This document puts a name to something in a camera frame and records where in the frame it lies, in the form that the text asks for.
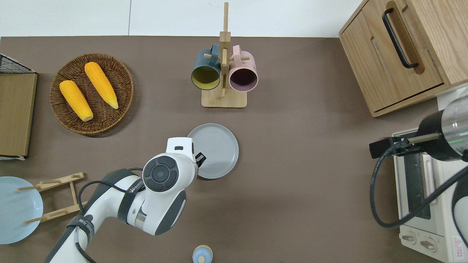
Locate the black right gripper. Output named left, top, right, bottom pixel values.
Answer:
left=369, top=134, right=421, bottom=160

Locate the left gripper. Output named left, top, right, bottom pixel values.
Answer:
left=166, top=137, right=207, bottom=166

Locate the gray round plate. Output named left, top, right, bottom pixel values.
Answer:
left=187, top=123, right=239, bottom=179

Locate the wooden plate rack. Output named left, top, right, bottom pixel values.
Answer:
left=18, top=172, right=92, bottom=224

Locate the light blue plate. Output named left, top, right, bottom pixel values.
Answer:
left=0, top=176, right=44, bottom=244

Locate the wooden mug rack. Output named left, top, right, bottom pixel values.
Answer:
left=201, top=2, right=251, bottom=108

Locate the wooden cabinet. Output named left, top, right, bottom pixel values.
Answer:
left=339, top=0, right=468, bottom=118

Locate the dark teal mug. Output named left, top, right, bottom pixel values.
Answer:
left=190, top=44, right=222, bottom=91

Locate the cream toaster oven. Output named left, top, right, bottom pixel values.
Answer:
left=392, top=128, right=468, bottom=263

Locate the blue jar with wooden knob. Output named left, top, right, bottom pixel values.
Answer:
left=192, top=245, right=214, bottom=263

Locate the pink mug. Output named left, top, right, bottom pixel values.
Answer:
left=229, top=45, right=259, bottom=92

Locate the brown wicker basket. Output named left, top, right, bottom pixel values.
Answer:
left=49, top=53, right=134, bottom=135

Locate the long yellow corn cob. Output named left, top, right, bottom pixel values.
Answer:
left=84, top=62, right=119, bottom=110

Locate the short yellow corn cob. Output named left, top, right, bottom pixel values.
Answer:
left=59, top=80, right=94, bottom=122

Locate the wooden board shelf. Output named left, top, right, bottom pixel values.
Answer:
left=0, top=72, right=38, bottom=160

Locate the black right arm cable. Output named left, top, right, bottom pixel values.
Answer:
left=370, top=145, right=468, bottom=229

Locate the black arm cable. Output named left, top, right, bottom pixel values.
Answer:
left=75, top=167, right=144, bottom=263
left=370, top=145, right=468, bottom=229

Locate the black cabinet handle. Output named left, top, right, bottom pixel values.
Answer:
left=382, top=8, right=419, bottom=69

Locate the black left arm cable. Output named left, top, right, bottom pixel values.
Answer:
left=75, top=167, right=144, bottom=263

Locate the black wire basket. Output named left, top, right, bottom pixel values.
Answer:
left=0, top=54, right=36, bottom=74

